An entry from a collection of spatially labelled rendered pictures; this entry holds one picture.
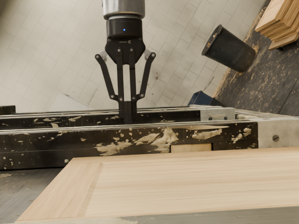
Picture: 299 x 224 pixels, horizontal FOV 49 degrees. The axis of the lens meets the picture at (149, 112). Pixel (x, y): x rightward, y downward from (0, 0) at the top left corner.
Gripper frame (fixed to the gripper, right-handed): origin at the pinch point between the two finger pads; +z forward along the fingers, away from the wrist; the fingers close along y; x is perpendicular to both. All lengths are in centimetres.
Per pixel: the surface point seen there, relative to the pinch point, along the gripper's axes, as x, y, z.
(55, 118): -45, 25, 3
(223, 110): -45, -33, 2
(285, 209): 45.8, -12.1, 4.0
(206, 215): 46.2, -5.9, 4.0
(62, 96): -356, 85, -2
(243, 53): -392, -162, -53
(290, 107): -211, -140, 14
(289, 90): -231, -149, -1
